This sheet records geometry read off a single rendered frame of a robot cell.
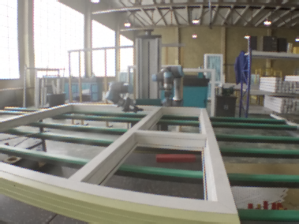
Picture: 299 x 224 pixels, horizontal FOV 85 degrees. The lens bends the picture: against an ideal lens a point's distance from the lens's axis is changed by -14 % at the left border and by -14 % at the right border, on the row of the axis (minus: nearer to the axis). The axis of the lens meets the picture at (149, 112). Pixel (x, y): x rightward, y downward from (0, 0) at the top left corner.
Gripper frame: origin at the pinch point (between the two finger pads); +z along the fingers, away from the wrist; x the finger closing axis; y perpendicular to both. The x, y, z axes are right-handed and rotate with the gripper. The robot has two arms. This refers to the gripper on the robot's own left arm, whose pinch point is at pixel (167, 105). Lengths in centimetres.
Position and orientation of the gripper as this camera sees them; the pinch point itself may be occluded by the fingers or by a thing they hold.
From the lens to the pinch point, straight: 182.4
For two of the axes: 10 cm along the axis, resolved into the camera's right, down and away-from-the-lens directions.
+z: 0.0, 9.8, 1.9
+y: 9.7, 0.4, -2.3
